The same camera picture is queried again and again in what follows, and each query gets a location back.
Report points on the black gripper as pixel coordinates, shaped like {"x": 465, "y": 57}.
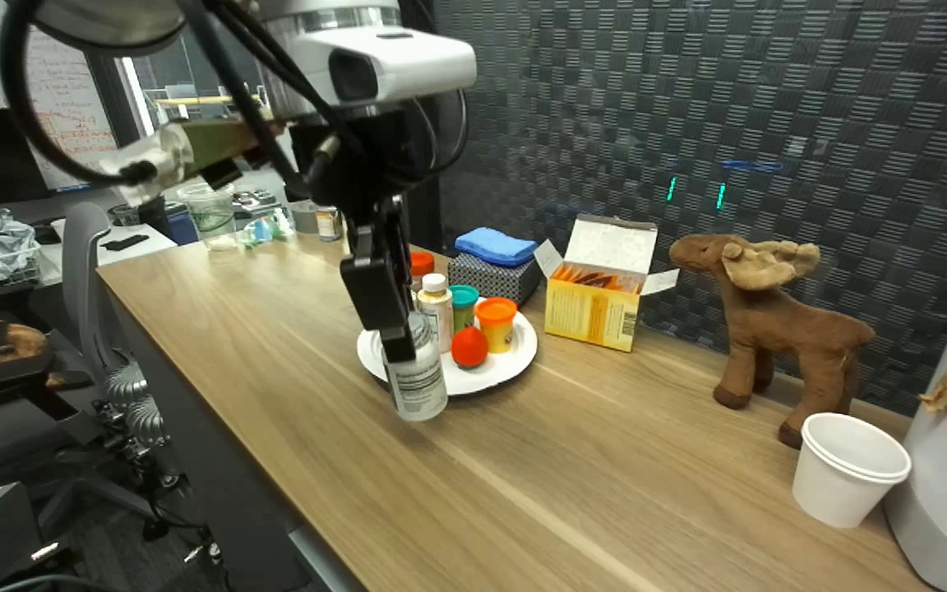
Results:
{"x": 369, "y": 164}

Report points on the brown spice bottle red lid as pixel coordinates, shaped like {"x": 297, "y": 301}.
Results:
{"x": 420, "y": 265}

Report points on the blue sponge box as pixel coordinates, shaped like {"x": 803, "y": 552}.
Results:
{"x": 465, "y": 308}

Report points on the red tomato ball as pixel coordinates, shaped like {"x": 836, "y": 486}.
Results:
{"x": 468, "y": 345}

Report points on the white pill bottle blue label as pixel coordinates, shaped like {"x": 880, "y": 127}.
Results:
{"x": 420, "y": 382}

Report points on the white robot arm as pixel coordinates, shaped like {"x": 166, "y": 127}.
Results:
{"x": 385, "y": 55}

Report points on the tin can with label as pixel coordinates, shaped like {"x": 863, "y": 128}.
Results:
{"x": 328, "y": 224}

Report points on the blue sponge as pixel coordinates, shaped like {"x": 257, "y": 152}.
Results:
{"x": 494, "y": 243}

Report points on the white paper plate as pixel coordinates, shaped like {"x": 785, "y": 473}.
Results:
{"x": 494, "y": 366}

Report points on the clear plastic container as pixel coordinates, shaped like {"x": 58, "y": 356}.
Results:
{"x": 210, "y": 218}

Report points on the yellow cardboard box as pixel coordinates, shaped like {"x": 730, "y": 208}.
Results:
{"x": 598, "y": 296}

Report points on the brown plush moose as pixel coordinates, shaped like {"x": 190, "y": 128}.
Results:
{"x": 781, "y": 329}

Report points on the white paper cup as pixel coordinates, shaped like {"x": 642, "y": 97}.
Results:
{"x": 847, "y": 470}

